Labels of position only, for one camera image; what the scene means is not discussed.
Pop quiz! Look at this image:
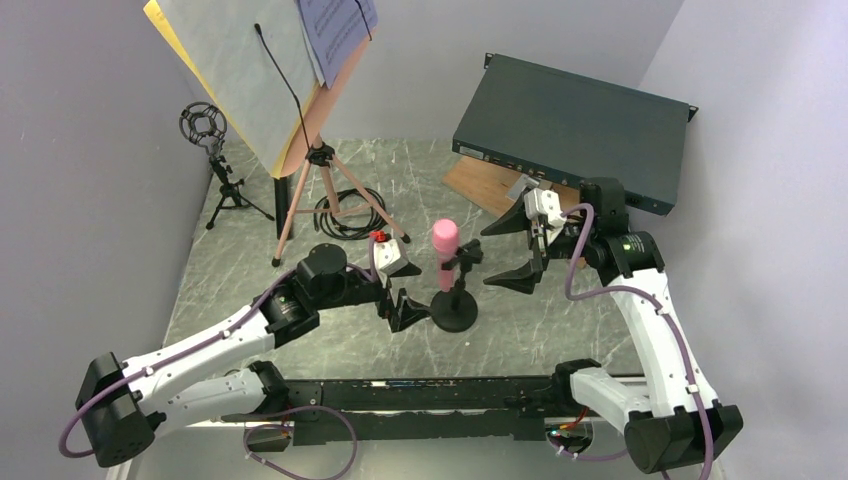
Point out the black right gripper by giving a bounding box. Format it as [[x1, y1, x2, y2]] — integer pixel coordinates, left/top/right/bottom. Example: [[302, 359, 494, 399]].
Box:
[[481, 191, 595, 293]]

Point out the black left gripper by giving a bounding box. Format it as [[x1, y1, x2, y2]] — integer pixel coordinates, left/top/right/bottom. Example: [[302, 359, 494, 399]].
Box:
[[315, 262, 435, 330]]

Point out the black round-base mic stand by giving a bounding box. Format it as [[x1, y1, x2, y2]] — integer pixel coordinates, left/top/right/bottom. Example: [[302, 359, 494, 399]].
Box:
[[430, 239, 484, 333]]

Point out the pink small microphone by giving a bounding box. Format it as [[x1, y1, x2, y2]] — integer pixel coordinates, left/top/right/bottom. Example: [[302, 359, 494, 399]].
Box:
[[431, 218, 460, 292]]

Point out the pink tripod music stand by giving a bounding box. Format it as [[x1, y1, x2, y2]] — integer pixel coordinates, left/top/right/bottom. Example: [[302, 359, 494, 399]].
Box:
[[271, 40, 411, 267]]

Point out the black silver handheld microphone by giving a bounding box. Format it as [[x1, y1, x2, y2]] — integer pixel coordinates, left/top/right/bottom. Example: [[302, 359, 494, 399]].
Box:
[[273, 177, 291, 239]]

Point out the black tripod mic stand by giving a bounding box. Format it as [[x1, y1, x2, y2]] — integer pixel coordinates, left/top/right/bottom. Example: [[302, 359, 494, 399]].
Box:
[[179, 101, 275, 230]]

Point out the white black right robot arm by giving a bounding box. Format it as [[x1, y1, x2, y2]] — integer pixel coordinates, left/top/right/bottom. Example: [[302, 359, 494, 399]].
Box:
[[484, 177, 743, 478]]

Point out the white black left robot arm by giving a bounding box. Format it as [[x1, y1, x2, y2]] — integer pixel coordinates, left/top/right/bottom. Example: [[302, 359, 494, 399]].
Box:
[[59, 239, 429, 468]]

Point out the wooden board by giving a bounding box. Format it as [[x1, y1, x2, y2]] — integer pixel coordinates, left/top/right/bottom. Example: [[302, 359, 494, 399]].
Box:
[[442, 156, 579, 249]]

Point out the dark teal rack unit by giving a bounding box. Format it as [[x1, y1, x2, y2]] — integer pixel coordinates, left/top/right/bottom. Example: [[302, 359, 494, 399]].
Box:
[[452, 54, 698, 216]]

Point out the blue sheet music page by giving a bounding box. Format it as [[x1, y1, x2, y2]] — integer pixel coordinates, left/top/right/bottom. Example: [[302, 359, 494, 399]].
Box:
[[296, 0, 378, 88]]

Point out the grey paper sheet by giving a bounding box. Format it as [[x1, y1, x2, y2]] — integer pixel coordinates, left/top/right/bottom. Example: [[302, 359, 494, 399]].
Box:
[[143, 0, 319, 178]]

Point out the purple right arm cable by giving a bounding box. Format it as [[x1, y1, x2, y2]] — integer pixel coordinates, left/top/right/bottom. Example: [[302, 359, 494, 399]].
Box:
[[563, 201, 715, 480]]

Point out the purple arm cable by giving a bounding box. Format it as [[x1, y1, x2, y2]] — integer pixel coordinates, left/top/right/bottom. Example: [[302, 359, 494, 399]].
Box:
[[58, 235, 382, 480], [563, 201, 715, 480]]

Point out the silver metal bracket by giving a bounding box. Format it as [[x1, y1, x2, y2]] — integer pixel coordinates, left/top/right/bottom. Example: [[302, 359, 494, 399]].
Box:
[[506, 174, 539, 202]]

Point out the coiled black cable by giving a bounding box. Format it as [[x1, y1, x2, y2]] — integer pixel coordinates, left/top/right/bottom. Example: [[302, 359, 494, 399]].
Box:
[[312, 187, 388, 241]]

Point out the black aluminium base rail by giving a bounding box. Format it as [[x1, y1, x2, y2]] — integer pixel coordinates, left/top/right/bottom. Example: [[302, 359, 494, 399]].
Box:
[[105, 374, 723, 480]]

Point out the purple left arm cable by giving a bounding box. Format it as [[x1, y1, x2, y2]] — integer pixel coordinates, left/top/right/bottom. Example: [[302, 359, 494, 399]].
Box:
[[58, 235, 382, 480]]

